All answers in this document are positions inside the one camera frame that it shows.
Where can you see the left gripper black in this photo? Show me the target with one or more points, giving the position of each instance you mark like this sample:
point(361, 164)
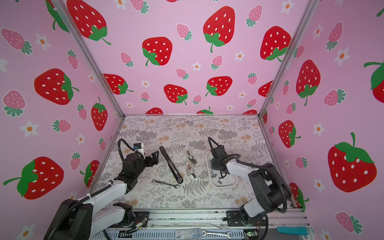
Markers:
point(155, 160)

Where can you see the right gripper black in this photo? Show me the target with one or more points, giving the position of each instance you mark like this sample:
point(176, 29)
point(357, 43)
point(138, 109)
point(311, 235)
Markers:
point(213, 163)

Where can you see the black stapler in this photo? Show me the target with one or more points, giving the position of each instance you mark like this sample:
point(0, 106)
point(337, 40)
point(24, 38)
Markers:
point(172, 167)

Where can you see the pink mini stapler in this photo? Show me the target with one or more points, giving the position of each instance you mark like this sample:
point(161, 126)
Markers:
point(191, 171)

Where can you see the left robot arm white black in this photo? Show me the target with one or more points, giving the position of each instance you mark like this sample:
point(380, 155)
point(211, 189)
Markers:
point(83, 218)

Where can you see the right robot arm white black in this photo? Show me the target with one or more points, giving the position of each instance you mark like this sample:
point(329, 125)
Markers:
point(271, 191)

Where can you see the white plastic tray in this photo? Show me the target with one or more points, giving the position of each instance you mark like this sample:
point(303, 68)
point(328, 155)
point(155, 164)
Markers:
point(228, 180)

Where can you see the small silver table wrench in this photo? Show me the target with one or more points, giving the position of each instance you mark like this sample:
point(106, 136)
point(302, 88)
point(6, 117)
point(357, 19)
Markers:
point(176, 186)

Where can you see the clear plastic bag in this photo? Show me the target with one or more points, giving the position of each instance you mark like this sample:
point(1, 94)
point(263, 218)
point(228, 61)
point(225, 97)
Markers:
point(189, 234)

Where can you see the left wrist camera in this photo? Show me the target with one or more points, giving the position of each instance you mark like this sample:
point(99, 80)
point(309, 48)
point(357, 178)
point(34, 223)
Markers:
point(138, 147)

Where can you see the aluminium rail base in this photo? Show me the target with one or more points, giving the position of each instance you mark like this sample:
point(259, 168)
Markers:
point(162, 224)

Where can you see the teal tool handle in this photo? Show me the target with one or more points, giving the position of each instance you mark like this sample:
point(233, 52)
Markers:
point(300, 231)

